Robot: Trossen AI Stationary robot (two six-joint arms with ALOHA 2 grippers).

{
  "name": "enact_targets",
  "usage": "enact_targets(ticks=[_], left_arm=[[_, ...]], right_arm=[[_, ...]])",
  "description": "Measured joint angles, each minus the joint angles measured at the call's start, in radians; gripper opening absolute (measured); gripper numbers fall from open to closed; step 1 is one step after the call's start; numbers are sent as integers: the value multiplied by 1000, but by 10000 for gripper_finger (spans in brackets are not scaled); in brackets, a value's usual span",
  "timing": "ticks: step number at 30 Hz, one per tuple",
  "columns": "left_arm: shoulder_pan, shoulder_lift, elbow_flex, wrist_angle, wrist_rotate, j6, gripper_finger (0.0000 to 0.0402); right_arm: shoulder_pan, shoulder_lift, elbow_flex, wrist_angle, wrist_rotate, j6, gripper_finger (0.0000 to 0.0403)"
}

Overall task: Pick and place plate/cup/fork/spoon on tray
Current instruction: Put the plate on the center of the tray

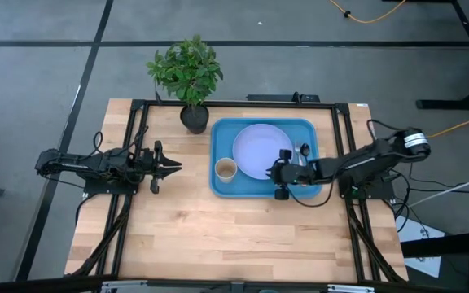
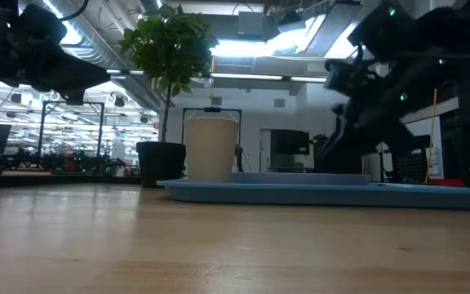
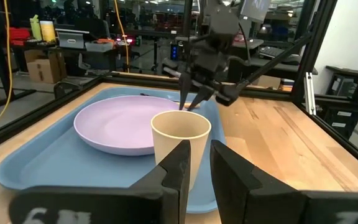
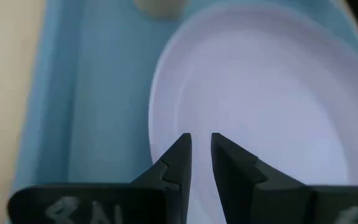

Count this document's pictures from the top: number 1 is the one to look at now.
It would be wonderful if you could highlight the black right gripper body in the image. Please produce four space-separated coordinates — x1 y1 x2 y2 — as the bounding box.
270 148 319 201

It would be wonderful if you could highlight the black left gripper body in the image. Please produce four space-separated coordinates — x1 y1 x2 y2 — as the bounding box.
136 140 167 195

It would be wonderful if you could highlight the lilac round plate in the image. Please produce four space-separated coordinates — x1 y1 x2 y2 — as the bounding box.
231 123 295 181

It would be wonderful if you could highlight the beige paper cup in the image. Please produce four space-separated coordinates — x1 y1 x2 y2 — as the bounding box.
214 157 239 184

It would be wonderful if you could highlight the blue plastic tray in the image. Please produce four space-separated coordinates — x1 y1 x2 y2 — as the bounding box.
208 117 324 199

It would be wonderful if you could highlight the green plant in black pot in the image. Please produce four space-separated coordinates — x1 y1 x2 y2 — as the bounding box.
145 34 224 135

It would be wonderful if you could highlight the silver metal bar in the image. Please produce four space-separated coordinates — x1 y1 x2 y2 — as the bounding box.
99 279 376 293

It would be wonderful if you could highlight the black metal beam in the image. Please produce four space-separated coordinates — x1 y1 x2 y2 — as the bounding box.
401 230 469 258

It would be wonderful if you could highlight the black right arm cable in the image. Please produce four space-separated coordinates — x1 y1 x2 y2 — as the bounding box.
286 162 340 208

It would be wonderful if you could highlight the black aluminium table frame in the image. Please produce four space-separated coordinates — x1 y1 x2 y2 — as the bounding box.
65 98 409 284

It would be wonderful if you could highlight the white cable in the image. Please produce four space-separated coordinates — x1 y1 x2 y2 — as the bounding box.
408 168 469 208

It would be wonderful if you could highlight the yellow cable with black joint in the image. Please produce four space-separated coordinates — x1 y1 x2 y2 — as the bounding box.
329 0 406 24

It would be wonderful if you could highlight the black metal table leg frame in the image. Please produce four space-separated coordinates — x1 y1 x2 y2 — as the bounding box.
380 0 469 111

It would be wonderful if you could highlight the yellow cable with yellow plug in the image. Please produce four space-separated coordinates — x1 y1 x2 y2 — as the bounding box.
425 110 469 139

